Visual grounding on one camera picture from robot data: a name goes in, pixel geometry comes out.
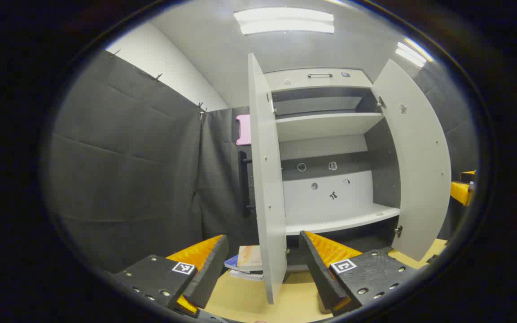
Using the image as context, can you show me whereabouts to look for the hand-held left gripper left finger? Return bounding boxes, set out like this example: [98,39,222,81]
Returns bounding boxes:
[113,234,230,319]

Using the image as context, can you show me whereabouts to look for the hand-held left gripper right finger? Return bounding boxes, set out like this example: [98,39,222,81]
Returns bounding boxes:
[299,231,421,317]

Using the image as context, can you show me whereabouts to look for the white cabinet door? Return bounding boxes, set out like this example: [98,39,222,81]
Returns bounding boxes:
[370,58,452,262]
[247,52,288,306]

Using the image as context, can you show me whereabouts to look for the white shoe cabinet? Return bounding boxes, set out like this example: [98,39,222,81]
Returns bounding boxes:
[263,67,403,273]

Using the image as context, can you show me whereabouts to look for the white book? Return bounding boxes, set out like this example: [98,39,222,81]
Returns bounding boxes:
[229,269,263,281]

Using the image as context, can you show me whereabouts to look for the long ceiling light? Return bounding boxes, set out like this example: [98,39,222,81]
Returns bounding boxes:
[395,40,434,69]
[234,7,335,35]

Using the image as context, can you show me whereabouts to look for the black door handle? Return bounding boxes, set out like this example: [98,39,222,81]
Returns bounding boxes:
[239,150,257,216]

